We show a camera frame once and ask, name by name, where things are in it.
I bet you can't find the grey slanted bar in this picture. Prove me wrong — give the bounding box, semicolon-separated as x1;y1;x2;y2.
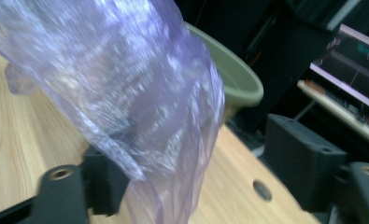
325;0;362;32

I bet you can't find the green plastic bin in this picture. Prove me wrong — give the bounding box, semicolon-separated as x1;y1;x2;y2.
185;21;265;123

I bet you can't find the translucent purple plastic bag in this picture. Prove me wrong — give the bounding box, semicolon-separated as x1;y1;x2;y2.
0;0;226;224

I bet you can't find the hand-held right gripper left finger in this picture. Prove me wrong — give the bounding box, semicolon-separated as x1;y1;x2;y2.
81;145;131;217

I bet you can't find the white shelf board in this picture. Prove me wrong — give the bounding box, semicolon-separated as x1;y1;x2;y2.
296;79;369;147

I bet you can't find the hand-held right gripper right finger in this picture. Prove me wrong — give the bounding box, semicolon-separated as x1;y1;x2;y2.
262;113;348;214

